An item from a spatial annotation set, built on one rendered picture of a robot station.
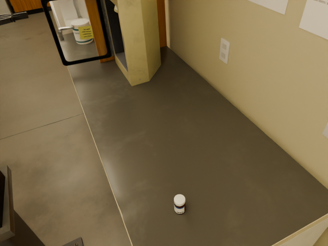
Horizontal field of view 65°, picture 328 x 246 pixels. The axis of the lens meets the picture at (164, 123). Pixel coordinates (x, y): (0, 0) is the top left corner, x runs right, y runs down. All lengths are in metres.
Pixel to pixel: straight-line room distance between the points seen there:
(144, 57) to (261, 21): 0.63
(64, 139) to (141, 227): 1.92
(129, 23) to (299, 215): 1.08
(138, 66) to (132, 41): 0.15
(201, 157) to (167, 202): 0.25
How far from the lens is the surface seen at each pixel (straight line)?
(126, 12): 1.33
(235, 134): 1.18
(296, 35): 1.02
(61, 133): 2.80
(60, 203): 2.25
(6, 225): 1.09
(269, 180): 1.05
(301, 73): 1.03
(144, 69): 1.47
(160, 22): 1.84
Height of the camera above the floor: 1.76
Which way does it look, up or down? 42 degrees down
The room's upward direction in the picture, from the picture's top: 4 degrees counter-clockwise
